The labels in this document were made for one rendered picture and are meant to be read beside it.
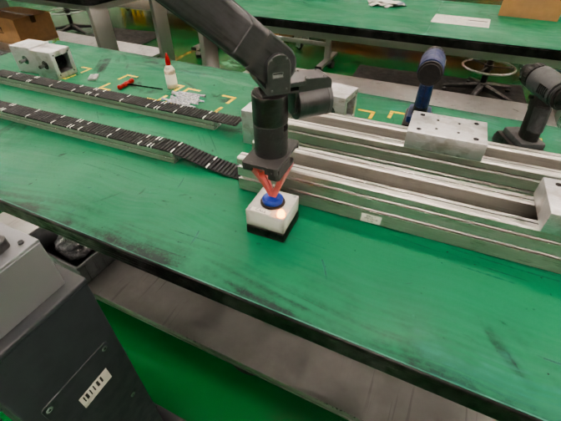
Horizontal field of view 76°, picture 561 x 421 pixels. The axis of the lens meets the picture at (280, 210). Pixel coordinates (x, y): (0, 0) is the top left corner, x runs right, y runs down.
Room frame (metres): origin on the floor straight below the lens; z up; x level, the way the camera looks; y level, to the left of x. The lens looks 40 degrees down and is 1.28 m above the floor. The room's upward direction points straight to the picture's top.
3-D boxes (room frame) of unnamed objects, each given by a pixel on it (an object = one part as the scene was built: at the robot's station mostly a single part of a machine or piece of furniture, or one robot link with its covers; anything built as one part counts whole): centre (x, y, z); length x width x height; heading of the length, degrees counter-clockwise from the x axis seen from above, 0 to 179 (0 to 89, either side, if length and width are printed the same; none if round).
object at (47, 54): (1.38, 0.85, 0.83); 0.11 x 0.10 x 0.10; 158
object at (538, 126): (0.82, -0.60, 0.89); 0.20 x 0.08 x 0.22; 179
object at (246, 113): (0.89, 0.05, 0.83); 0.12 x 0.09 x 0.10; 157
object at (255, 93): (0.54, 0.01, 1.03); 0.07 x 0.06 x 0.07; 112
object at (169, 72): (1.25, 0.38, 0.84); 0.04 x 0.04 x 0.12
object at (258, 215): (0.55, 0.01, 0.81); 0.10 x 0.08 x 0.06; 157
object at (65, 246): (0.98, 0.79, 0.27); 0.31 x 0.21 x 0.10; 63
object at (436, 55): (0.95, -0.39, 0.89); 0.20 x 0.08 x 0.22; 158
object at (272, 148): (0.54, 0.02, 0.97); 0.10 x 0.07 x 0.07; 157
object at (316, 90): (0.55, -0.02, 1.07); 0.12 x 0.09 x 0.12; 112
